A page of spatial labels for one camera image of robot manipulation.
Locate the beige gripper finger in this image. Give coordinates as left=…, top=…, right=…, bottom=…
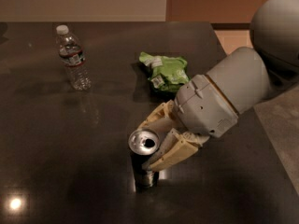
left=142, top=129, right=209, bottom=172
left=138, top=100, right=178, bottom=132

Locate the redbull can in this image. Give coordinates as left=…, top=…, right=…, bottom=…
left=128, top=128, right=160, bottom=190

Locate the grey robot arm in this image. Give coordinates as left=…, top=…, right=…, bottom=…
left=140, top=0, right=299, bottom=172

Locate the green rice chip bag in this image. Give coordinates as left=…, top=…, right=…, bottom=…
left=139, top=52, right=190, bottom=93

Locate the clear plastic water bottle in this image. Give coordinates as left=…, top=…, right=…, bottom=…
left=56, top=25, right=92, bottom=91

